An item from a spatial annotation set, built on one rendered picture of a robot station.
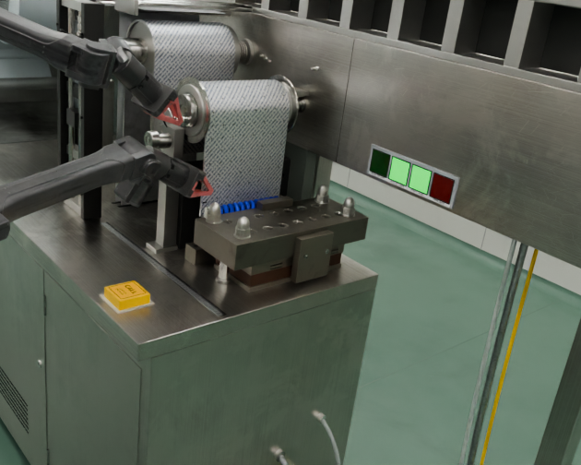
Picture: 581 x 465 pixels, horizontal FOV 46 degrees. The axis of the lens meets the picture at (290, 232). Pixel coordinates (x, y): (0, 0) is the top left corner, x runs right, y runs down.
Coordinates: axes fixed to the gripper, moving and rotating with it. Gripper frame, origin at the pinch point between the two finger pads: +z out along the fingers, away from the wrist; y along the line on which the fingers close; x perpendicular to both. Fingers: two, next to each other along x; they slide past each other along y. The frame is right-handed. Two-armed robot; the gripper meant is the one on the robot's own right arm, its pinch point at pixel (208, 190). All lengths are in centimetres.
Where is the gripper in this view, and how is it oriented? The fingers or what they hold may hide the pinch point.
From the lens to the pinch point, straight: 160.4
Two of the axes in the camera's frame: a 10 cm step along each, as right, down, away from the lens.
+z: 6.0, 3.1, 7.3
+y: 6.4, 3.7, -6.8
